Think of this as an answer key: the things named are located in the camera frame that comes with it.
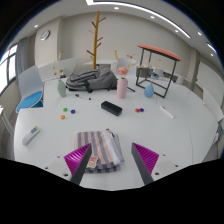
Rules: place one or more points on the black rectangular box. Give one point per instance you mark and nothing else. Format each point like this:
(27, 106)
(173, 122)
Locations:
(111, 108)

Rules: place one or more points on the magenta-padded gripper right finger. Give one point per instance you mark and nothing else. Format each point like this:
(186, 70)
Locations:
(146, 159)

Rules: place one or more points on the blue vase with stems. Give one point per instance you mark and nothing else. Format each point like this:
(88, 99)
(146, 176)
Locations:
(149, 90)

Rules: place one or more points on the window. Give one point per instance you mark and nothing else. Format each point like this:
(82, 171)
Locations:
(6, 73)

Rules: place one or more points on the red round magnet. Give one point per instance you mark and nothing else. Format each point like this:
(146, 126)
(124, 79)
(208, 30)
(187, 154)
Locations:
(137, 110)

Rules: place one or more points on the black-frame orange-top side table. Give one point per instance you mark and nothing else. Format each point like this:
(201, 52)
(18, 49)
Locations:
(160, 50)

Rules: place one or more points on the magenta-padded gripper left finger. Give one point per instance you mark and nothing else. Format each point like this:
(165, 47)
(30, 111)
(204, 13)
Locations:
(77, 159)

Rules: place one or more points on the round ceiling spotlights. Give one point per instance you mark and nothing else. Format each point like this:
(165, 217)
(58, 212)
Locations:
(116, 8)

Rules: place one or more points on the grey backpack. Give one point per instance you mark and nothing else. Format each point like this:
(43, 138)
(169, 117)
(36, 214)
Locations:
(93, 79)

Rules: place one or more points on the pink vase with flowers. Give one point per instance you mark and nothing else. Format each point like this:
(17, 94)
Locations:
(122, 88)

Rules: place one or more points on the white remote control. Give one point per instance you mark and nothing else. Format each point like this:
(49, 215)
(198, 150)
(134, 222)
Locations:
(30, 135)

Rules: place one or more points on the blue round magnet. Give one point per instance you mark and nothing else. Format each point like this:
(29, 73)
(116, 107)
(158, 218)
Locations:
(141, 109)
(72, 111)

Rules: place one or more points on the long ceiling strip light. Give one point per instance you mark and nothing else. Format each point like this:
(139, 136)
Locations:
(89, 1)

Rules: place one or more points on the green round magnet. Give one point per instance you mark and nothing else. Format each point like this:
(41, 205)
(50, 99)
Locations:
(65, 109)

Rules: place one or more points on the round wall clock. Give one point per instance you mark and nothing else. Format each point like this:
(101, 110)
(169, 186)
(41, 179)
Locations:
(45, 35)

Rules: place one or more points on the grey curtain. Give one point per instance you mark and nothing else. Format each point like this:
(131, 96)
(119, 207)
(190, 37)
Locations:
(20, 56)

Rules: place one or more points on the grey purple striped towel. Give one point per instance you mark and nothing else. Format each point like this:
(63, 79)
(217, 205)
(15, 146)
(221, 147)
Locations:
(100, 146)

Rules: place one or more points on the white bar-shaped stick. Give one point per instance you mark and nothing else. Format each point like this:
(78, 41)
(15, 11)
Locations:
(166, 112)

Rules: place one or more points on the white chair with blue seat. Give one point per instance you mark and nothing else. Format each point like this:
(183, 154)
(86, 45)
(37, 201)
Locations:
(28, 78)

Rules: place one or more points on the orange round magnet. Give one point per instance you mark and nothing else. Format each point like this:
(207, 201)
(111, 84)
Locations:
(62, 117)

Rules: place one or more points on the short ceiling strip light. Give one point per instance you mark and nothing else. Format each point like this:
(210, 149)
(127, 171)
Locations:
(211, 47)

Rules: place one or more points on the thin black pen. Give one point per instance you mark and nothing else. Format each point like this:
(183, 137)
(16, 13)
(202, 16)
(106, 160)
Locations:
(131, 89)

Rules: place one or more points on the green vase with dried stems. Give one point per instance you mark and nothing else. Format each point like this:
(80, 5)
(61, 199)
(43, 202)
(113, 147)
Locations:
(61, 89)

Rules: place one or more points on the white metal rack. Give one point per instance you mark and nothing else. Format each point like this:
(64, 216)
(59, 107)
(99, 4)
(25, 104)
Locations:
(3, 115)

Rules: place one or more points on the yellow wooden coat stand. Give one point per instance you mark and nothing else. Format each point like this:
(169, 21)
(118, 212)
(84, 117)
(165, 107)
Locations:
(96, 40)

